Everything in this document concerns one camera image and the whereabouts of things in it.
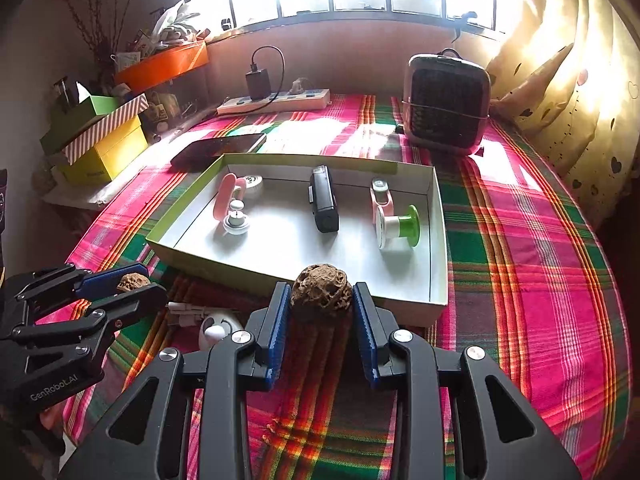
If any white panda toy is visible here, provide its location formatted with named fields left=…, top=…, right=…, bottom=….
left=198, top=311, right=246, bottom=353

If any dark bottle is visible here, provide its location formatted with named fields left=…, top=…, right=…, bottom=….
left=54, top=76, right=83, bottom=112

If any yellow box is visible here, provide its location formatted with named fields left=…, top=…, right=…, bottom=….
left=55, top=116, right=149, bottom=186

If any black smartphone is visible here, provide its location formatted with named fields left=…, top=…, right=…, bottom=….
left=170, top=133, right=267, bottom=169

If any black charger cable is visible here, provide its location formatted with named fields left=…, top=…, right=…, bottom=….
left=250, top=46, right=286, bottom=98

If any potted plant clutter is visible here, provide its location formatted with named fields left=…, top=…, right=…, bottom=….
left=122, top=0, right=208, bottom=53

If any yellow heart-print curtain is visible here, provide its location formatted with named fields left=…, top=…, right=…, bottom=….
left=487, top=0, right=640, bottom=221

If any brown walnut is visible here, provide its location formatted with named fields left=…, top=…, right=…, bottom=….
left=290, top=263, right=353, bottom=318
left=116, top=273, right=151, bottom=293

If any small mushroom-shaped gadget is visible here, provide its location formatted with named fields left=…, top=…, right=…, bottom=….
left=222, top=200, right=251, bottom=235

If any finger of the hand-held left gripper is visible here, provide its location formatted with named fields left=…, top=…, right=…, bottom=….
left=0, top=262, right=151, bottom=342
left=10, top=282, right=168, bottom=361

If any dried twig bouquet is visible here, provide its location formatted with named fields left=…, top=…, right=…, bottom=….
left=50, top=0, right=146, bottom=76

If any orange box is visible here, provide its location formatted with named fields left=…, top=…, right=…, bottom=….
left=114, top=41, right=209, bottom=93

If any small pink space heater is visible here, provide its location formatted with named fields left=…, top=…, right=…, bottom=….
left=402, top=49, right=492, bottom=156

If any green and white spool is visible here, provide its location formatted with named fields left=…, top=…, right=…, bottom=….
left=375, top=204, right=421, bottom=250

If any green box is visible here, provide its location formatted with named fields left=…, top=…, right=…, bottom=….
left=40, top=95, right=123, bottom=153

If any black rectangular device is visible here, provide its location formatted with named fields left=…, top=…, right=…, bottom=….
left=308, top=165, right=341, bottom=233

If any small patterned tin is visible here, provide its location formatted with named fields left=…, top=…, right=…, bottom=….
left=145, top=91, right=181, bottom=126

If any black charger plug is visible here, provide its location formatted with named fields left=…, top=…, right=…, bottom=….
left=245, top=71, right=271, bottom=101

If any striped box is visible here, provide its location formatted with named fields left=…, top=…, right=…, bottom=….
left=64, top=92, right=150, bottom=165

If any pink plastic clip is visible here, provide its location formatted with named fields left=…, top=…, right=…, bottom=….
left=215, top=174, right=246, bottom=221

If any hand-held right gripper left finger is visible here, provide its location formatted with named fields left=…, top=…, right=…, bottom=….
left=57, top=281, right=292, bottom=480

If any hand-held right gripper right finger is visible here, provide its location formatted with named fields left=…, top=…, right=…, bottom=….
left=351, top=281, right=583, bottom=480

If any white power strip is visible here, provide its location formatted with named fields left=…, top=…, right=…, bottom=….
left=216, top=88, right=332, bottom=115

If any green cardboard box tray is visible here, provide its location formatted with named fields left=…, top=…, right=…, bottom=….
left=146, top=153, right=449, bottom=322

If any pink clip holder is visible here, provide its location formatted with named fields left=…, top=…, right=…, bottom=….
left=370, top=176, right=396, bottom=221

